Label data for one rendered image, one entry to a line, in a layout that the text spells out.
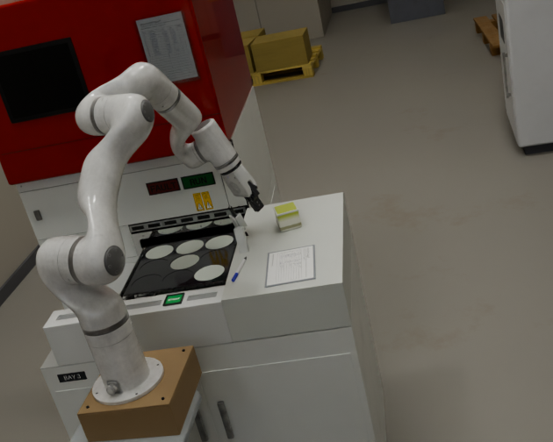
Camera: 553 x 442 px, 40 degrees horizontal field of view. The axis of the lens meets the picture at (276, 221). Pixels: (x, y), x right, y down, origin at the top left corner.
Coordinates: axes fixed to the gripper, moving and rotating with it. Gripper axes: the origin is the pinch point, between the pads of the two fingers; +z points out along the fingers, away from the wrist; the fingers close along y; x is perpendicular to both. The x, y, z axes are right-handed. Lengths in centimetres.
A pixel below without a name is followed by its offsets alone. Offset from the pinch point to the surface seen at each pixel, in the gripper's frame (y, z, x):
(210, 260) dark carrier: -17.2, 10.2, -17.8
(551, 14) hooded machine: -84, 84, 271
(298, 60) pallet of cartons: -448, 112, 346
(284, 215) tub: 5.2, 7.4, 3.6
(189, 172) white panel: -33.4, -12.3, 1.3
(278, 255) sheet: 14.9, 10.8, -10.7
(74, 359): -16, 1, -72
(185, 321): 10.8, 5.9, -45.0
